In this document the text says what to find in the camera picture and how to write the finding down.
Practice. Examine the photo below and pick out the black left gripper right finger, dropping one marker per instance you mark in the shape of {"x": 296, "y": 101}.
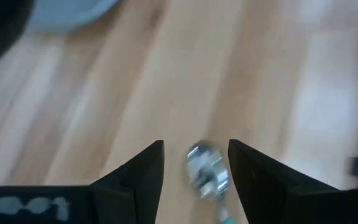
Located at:
{"x": 272, "y": 193}

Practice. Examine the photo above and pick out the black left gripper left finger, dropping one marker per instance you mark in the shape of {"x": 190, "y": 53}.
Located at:
{"x": 132, "y": 193}

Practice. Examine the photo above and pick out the grey serving tray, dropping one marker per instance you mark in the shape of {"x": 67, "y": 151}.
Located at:
{"x": 70, "y": 12}

